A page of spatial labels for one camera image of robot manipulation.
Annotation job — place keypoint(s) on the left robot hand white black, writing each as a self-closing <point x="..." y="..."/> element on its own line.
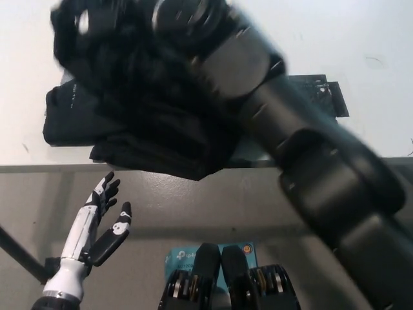
<point x="80" y="232"/>

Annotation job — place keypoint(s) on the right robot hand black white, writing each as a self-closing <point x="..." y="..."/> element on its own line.
<point x="100" y="19"/>

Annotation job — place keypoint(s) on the black jacket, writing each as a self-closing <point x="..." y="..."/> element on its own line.
<point x="145" y="129"/>

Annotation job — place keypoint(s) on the black table leg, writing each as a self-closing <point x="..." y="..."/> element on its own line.
<point x="19" y="255"/>

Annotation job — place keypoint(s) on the teal tp-link box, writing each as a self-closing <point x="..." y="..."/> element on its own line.
<point x="179" y="258"/>

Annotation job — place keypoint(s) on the thin black thread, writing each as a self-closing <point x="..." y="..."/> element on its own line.
<point x="374" y="59"/>

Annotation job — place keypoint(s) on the curled black thread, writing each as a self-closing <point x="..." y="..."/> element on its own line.
<point x="411" y="148"/>

